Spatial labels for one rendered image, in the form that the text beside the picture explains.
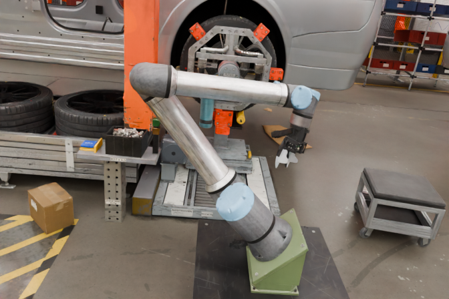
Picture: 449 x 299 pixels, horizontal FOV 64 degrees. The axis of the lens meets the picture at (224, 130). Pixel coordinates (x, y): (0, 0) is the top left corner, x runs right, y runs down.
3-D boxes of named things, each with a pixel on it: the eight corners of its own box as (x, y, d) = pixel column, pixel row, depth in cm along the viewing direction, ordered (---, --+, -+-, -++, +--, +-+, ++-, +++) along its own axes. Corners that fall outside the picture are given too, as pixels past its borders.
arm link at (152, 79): (131, 59, 116) (317, 84, 134) (131, 60, 128) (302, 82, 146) (127, 95, 118) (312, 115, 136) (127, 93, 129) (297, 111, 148)
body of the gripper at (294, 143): (294, 155, 155) (303, 129, 152) (278, 147, 161) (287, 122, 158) (303, 155, 160) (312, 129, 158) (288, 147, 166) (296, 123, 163)
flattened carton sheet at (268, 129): (285, 127, 392) (285, 124, 391) (312, 149, 345) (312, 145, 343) (260, 128, 382) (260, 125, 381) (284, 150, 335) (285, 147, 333)
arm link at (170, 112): (232, 227, 148) (118, 77, 127) (222, 211, 165) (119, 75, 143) (262, 204, 150) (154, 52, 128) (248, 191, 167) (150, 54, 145)
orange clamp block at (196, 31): (206, 33, 233) (197, 21, 231) (206, 34, 226) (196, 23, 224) (198, 39, 235) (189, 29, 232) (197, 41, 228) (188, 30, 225)
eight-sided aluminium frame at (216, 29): (262, 110, 252) (274, 31, 232) (264, 113, 246) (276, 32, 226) (185, 103, 250) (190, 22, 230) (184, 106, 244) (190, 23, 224)
